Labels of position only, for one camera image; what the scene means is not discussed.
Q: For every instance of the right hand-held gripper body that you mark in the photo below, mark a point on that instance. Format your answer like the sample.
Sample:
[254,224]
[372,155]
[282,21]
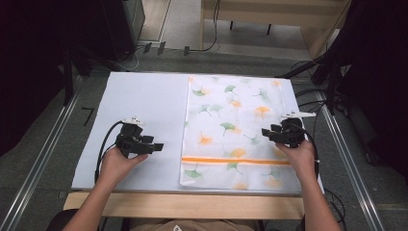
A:
[292,133]

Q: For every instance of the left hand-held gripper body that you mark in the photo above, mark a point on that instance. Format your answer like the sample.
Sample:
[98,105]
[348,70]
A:
[130,141]

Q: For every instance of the leaf-print mesh bag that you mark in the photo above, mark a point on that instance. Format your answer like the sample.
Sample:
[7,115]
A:
[231,115]

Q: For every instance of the person's right hand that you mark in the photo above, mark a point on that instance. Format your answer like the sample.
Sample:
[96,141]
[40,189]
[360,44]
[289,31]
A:
[301,159]

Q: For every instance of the person's left hand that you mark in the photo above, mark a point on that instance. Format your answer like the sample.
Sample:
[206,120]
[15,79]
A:
[115,166]

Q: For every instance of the white table mat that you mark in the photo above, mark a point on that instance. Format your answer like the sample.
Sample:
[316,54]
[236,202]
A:
[144,96]

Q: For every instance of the black metal stand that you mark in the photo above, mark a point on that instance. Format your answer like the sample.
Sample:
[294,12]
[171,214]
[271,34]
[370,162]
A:
[332,80]

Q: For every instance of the light wooden bench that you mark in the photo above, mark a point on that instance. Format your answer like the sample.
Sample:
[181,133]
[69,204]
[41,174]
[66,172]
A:
[308,29]

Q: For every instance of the person's dark trouser leg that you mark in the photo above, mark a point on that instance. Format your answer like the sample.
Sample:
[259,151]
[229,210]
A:
[61,221]

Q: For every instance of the black cabinet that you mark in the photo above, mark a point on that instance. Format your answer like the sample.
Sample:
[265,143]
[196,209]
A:
[126,25]

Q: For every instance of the metal floor rail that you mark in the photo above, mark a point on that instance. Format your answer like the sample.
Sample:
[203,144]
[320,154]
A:
[38,154]
[349,166]

